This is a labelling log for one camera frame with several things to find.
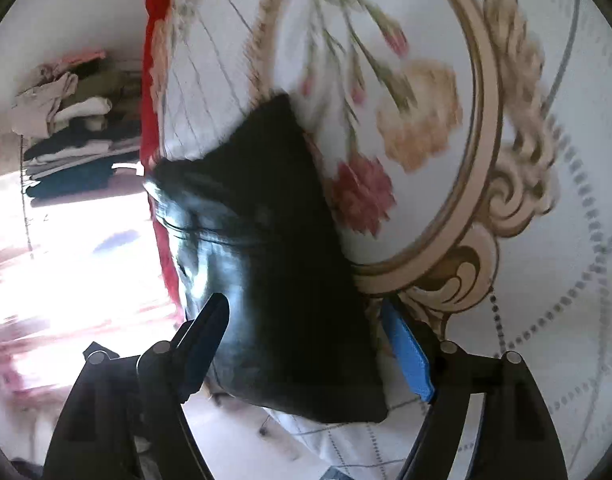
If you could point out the red floral blanket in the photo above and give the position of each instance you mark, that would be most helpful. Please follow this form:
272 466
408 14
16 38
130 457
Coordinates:
153 85

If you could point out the olive padded jacket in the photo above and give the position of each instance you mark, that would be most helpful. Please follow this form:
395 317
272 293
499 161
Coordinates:
108 85

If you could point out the black leather jacket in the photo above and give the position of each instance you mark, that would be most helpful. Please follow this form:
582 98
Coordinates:
276 270

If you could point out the dark green garment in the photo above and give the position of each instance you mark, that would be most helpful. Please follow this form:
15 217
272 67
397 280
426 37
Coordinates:
68 180

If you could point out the metal clothes rack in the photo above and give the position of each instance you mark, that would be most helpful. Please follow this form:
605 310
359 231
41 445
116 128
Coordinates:
27 210

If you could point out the pile of pale pink clothes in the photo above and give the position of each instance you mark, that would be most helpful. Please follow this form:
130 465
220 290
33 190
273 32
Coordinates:
41 102

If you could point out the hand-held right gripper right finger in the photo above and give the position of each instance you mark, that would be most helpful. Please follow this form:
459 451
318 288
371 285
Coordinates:
408 350

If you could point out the white hanging garment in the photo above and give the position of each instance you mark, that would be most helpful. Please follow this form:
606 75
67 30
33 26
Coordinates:
83 109

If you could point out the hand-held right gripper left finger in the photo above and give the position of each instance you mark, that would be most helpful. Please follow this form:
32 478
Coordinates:
206 340

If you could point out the white lattice print sheet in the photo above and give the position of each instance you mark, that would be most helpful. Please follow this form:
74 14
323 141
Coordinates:
511 110

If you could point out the pink sheer curtain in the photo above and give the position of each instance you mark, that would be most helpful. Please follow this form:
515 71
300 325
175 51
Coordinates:
61 310

